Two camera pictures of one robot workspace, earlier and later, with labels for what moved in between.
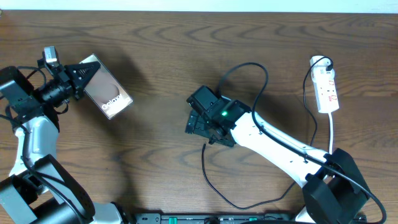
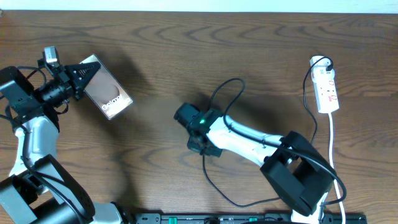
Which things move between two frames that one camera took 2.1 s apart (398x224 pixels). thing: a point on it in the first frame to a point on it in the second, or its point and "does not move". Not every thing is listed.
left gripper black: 60,76 does not move
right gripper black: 198,129 to 192,145
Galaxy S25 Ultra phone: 104,89 does not move
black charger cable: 330,68 does not move
